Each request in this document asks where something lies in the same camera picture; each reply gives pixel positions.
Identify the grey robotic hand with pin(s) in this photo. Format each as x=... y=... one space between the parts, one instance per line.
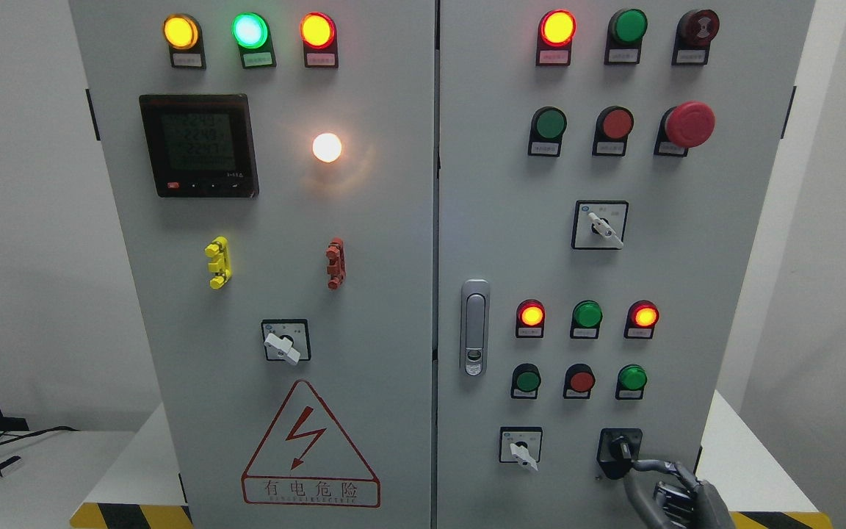
x=694 y=504

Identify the black rotary knob switch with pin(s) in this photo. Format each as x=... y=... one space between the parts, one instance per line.
x=618 y=448

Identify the green push button lower right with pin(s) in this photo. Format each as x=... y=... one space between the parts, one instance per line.
x=631 y=382

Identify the green push button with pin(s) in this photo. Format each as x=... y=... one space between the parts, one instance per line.
x=546 y=131
x=631 y=382
x=525 y=382

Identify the red push button lower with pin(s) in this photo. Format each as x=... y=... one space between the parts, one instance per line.
x=578 y=382

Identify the red push button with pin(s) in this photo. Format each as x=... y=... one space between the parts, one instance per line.
x=578 y=382
x=613 y=126

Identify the red lit indicator middle right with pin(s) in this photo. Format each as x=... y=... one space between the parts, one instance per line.
x=641 y=320

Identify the red lit indicator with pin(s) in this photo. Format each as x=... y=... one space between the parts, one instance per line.
x=555 y=35
x=641 y=320
x=530 y=319

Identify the green push button lower left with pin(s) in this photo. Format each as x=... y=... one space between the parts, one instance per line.
x=525 y=382

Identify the green indicator light middle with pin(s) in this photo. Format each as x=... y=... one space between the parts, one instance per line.
x=586 y=320

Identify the red lit indicator middle left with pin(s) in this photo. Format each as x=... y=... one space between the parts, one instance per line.
x=530 y=319

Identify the grey right cabinet door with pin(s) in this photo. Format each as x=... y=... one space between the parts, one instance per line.
x=508 y=218

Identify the grey cabinet door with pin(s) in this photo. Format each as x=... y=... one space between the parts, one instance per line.
x=508 y=218
x=371 y=340

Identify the red emergency stop mushroom button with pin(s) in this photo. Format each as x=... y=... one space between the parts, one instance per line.
x=685 y=126

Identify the red electrical hazard warning sticker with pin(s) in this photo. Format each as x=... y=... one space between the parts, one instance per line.
x=307 y=458

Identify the red push button upper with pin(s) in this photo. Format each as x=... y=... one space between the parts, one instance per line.
x=613 y=126

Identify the green push button upper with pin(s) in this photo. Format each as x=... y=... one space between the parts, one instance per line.
x=546 y=131

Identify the red terminal connector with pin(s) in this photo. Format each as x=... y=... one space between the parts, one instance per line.
x=336 y=267

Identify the green indicator light top right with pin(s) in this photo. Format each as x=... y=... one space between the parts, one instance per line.
x=625 y=32

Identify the dark red buzzer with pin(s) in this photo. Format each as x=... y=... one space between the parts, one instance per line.
x=695 y=32

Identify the red lit indicator top right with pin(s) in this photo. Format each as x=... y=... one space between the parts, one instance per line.
x=555 y=35

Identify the white glowing indicator lamp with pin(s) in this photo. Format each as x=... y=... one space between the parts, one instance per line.
x=327 y=147

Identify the yellow terminal connector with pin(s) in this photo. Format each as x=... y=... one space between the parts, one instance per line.
x=219 y=264

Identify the grey left cabinet door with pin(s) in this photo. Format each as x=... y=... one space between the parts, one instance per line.
x=371 y=340

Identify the orange-red indicator light left door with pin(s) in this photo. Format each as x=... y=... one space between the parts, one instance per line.
x=320 y=41

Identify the black digital power meter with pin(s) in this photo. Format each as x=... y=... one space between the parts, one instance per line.
x=200 y=145

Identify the green lit indicator light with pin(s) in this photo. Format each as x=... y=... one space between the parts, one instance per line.
x=254 y=39

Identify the small white black gadget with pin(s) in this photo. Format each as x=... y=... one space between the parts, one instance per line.
x=10 y=465

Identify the yellow indicator light top left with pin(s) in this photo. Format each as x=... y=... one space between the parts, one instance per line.
x=184 y=41

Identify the white selector switch lower right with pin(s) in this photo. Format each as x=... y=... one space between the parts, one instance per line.
x=520 y=445

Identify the white selector switch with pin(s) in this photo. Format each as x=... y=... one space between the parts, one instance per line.
x=599 y=225
x=520 y=445

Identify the white selector switch upper right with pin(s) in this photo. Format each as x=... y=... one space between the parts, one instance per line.
x=599 y=225

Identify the silver door latch handle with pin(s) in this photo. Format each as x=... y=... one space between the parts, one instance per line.
x=474 y=326

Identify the white selector switch left door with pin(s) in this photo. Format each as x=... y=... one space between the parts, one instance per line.
x=286 y=340

